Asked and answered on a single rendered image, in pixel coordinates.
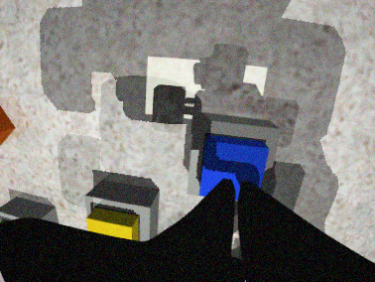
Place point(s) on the yellow button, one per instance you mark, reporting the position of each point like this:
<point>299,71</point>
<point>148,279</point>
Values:
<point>125,211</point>

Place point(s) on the orange block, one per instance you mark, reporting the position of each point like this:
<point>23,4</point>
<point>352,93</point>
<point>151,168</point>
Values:
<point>6,126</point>

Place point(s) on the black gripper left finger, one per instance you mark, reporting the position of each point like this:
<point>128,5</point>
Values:
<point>197,248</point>

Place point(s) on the blue button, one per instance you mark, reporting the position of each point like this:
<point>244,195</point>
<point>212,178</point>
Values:
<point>237,148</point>

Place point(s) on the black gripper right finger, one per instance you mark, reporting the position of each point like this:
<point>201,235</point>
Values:
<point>280,246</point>

